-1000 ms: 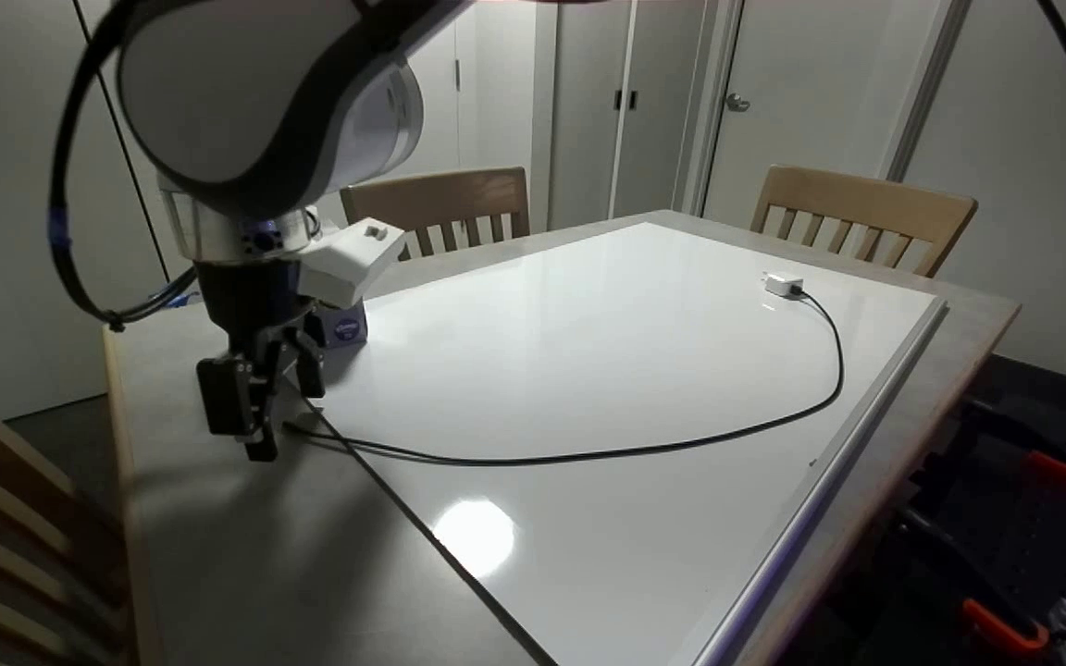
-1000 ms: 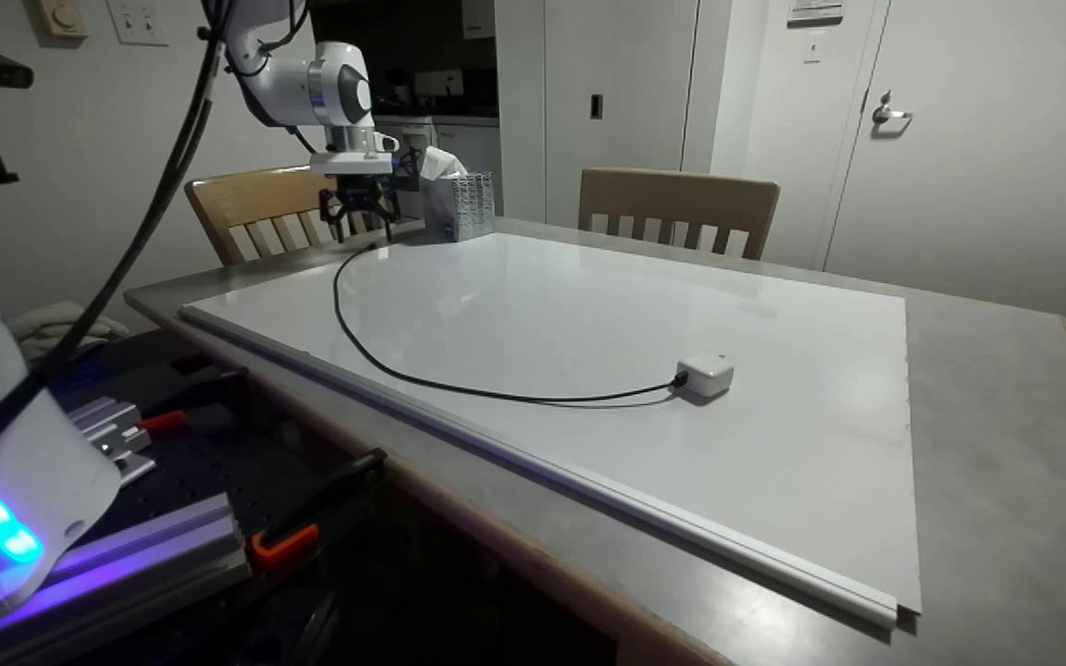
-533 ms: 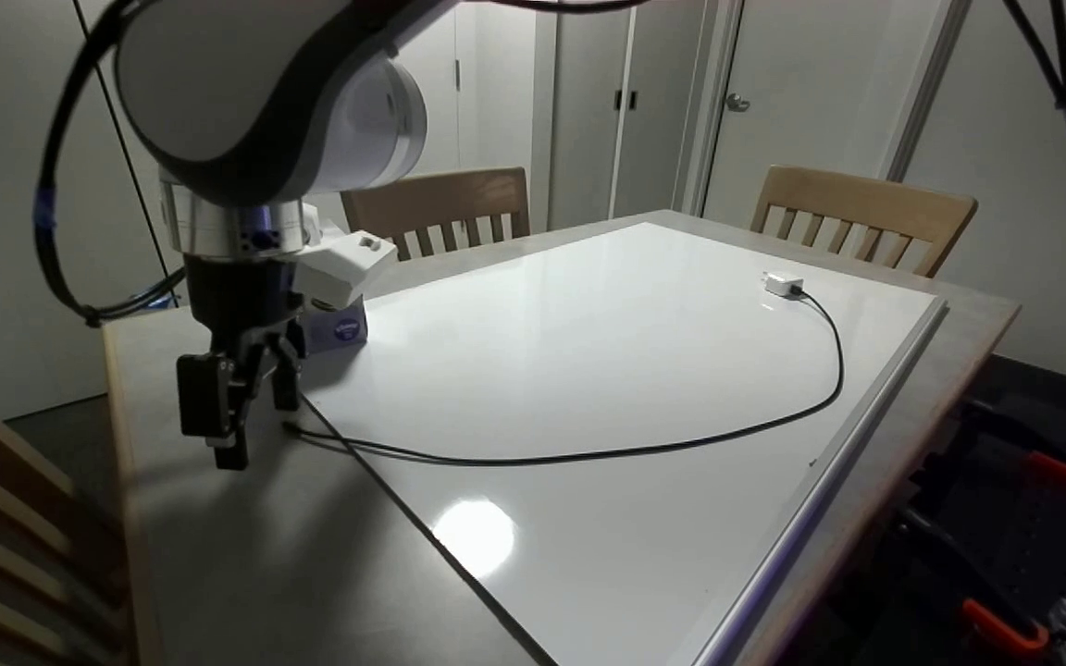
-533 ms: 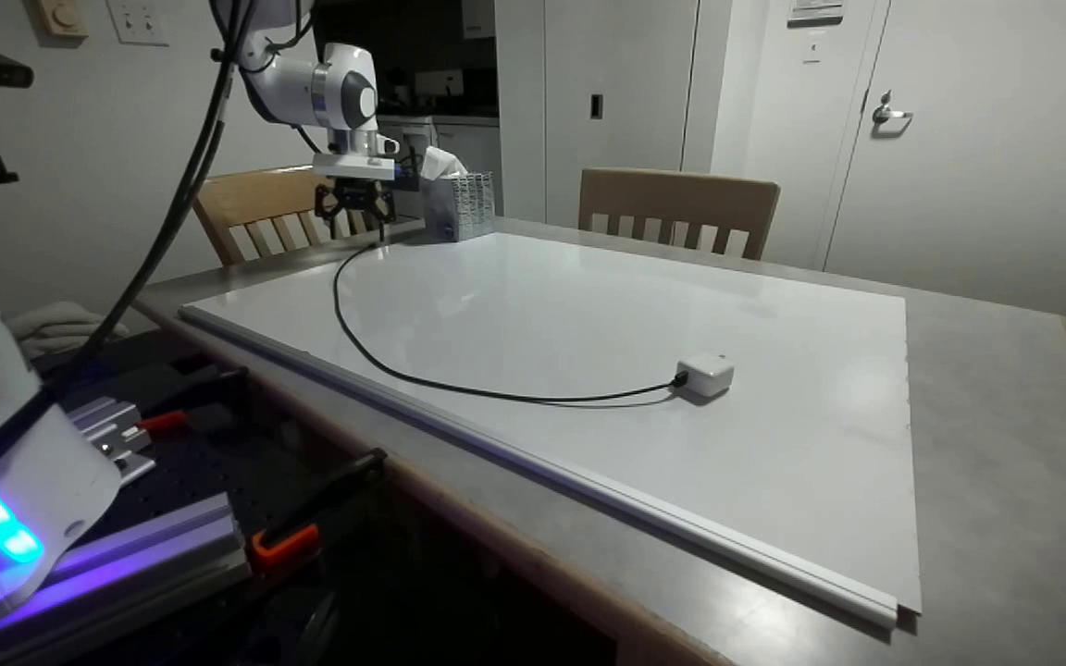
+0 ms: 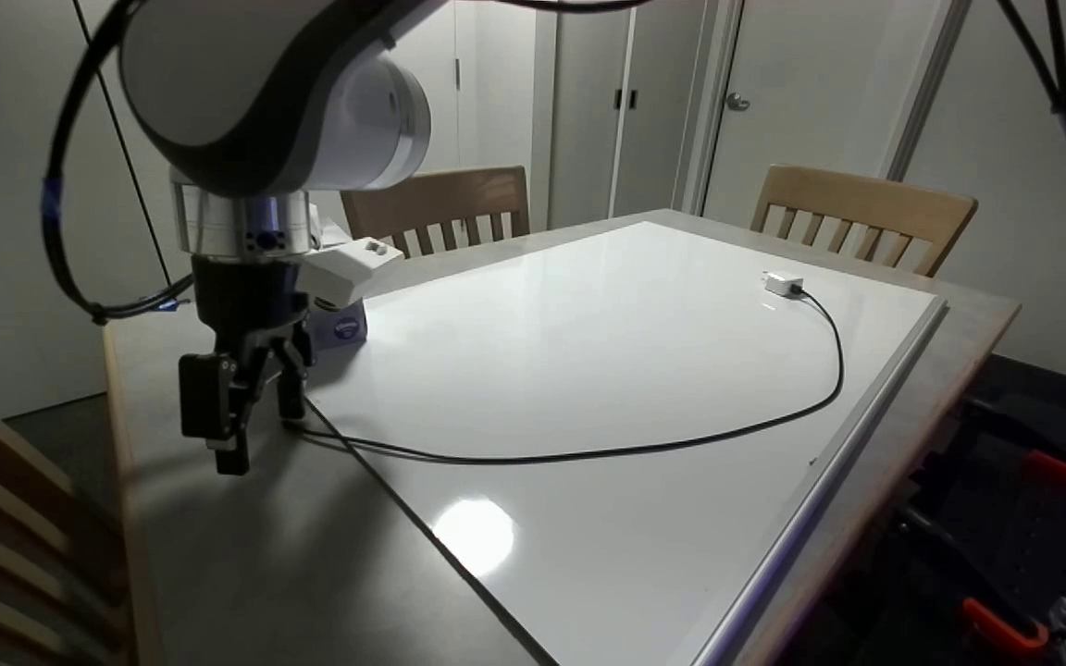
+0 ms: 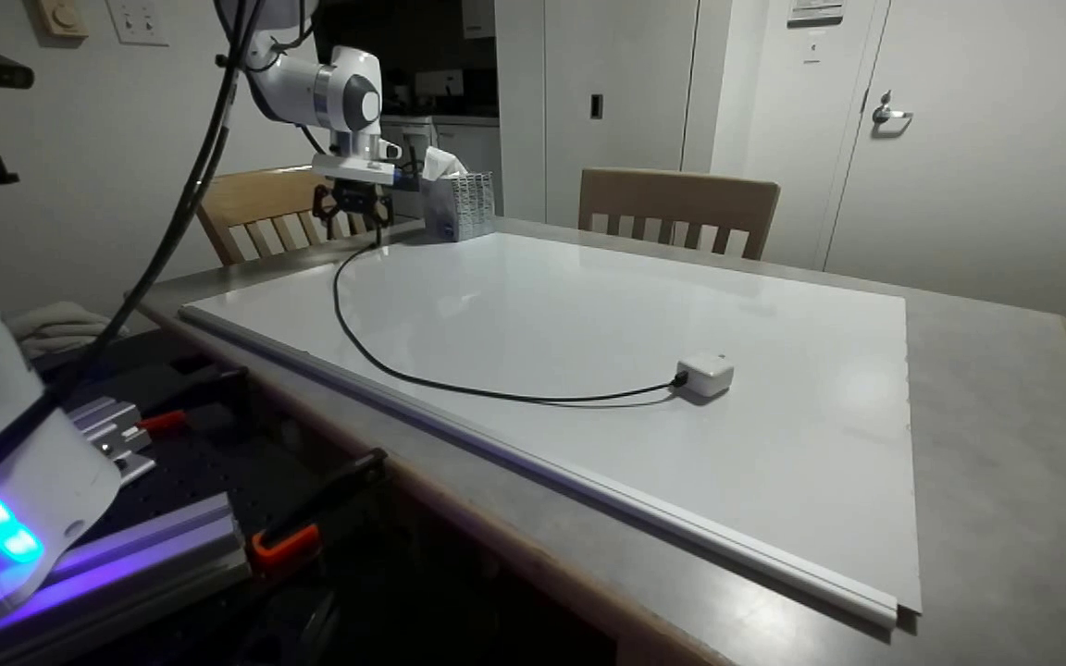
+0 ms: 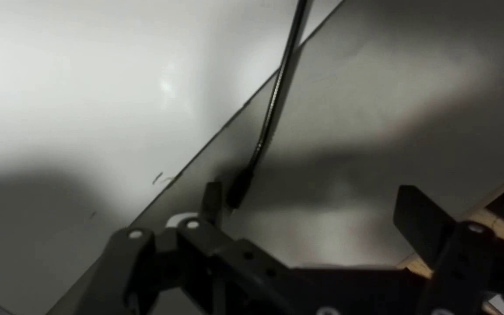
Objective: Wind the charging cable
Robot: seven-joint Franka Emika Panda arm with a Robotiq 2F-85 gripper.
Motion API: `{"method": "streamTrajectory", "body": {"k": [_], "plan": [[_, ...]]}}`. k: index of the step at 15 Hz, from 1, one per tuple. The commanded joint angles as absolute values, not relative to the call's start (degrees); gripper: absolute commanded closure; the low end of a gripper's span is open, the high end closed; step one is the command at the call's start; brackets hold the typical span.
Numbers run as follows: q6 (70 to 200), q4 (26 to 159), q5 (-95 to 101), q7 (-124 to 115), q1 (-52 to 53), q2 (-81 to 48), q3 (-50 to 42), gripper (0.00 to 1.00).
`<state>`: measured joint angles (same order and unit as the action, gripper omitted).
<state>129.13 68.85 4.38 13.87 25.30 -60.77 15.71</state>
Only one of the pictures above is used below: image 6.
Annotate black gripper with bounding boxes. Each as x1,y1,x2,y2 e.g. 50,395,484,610
311,178,394,245

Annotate black charging cable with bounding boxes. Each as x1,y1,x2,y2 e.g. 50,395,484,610
330,240,693,406

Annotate white power adapter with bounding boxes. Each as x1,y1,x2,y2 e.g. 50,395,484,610
674,357,735,399

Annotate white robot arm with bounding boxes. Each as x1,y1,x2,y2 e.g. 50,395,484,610
214,0,402,231

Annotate light wooden chair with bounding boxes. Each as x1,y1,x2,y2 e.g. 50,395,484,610
197,166,330,266

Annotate tissue box with tissue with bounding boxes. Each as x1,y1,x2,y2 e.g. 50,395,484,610
419,145,498,240

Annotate dark wooden chair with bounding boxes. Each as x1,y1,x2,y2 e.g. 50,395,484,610
579,166,783,258

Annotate white whiteboard panel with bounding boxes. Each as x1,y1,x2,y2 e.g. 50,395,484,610
181,234,923,626

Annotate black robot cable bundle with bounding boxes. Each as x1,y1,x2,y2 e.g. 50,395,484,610
0,0,267,511

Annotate wall light switch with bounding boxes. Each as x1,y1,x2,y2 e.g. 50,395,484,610
109,0,167,47

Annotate orange handled clamp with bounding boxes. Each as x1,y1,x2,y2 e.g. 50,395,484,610
250,447,387,575

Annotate aluminium frame rail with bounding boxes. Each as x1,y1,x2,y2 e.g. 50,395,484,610
0,494,252,666

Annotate door lever handle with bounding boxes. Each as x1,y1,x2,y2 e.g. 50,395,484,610
872,98,915,142

